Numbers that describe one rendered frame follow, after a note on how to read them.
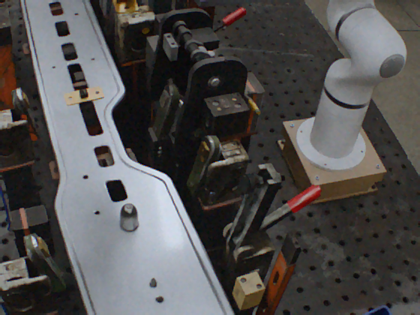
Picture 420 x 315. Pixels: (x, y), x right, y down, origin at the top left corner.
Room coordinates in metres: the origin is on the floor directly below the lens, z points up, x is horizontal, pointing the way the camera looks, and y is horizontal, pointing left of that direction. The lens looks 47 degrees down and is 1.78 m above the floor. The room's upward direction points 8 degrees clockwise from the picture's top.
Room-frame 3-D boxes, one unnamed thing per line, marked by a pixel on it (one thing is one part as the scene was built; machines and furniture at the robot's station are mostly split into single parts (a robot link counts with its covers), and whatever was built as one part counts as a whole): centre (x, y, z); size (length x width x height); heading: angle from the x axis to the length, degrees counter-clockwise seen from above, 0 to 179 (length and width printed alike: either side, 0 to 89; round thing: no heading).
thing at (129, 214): (0.55, 0.12, 1.02); 0.03 x 0.03 x 0.07
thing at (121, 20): (1.07, 0.22, 0.89); 0.13 x 0.11 x 0.38; 118
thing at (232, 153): (0.69, -0.03, 0.88); 0.11 x 0.09 x 0.37; 118
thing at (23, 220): (0.53, 0.30, 0.84); 0.11 x 0.08 x 0.29; 118
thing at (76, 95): (0.85, 0.28, 1.01); 0.08 x 0.04 x 0.01; 119
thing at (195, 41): (0.86, 0.05, 0.94); 0.18 x 0.13 x 0.49; 28
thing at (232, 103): (0.76, -0.02, 0.91); 0.07 x 0.05 x 0.42; 118
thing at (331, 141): (1.04, -0.30, 0.87); 0.19 x 0.19 x 0.18
